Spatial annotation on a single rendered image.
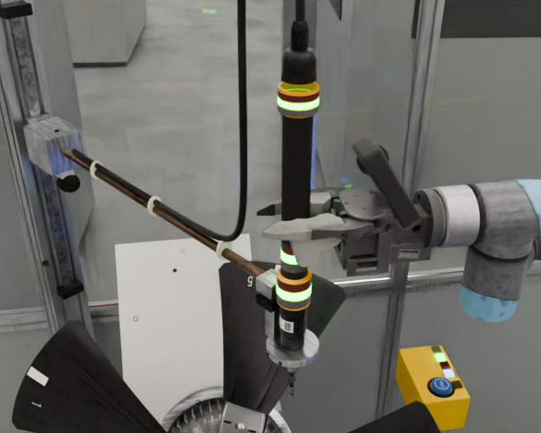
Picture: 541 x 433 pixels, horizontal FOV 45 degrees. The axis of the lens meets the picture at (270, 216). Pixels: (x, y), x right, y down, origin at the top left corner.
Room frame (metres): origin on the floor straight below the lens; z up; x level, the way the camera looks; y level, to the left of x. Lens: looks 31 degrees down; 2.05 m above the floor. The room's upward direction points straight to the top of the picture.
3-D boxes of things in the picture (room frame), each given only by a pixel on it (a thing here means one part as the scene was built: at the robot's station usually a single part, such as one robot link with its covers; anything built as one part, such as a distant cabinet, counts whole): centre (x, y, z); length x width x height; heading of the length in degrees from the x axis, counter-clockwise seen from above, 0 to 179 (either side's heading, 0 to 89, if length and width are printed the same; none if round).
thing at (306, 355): (0.66, -0.02, 1.50); 0.09 x 0.07 x 0.10; 44
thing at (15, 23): (1.14, 0.44, 1.48); 0.05 x 0.03 x 0.62; 134
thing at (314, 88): (0.65, -0.03, 1.80); 0.04 x 0.04 x 0.03
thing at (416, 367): (1.00, -0.34, 1.02); 0.16 x 0.10 x 0.11; 9
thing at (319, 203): (0.68, -0.03, 1.64); 0.09 x 0.03 x 0.06; 89
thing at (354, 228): (0.64, -0.08, 1.66); 0.09 x 0.05 x 0.02; 109
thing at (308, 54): (0.65, -0.03, 1.66); 0.04 x 0.04 x 0.46
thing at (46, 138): (1.10, 0.40, 1.54); 0.10 x 0.07 x 0.08; 44
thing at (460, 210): (0.69, -0.22, 1.64); 0.08 x 0.05 x 0.08; 9
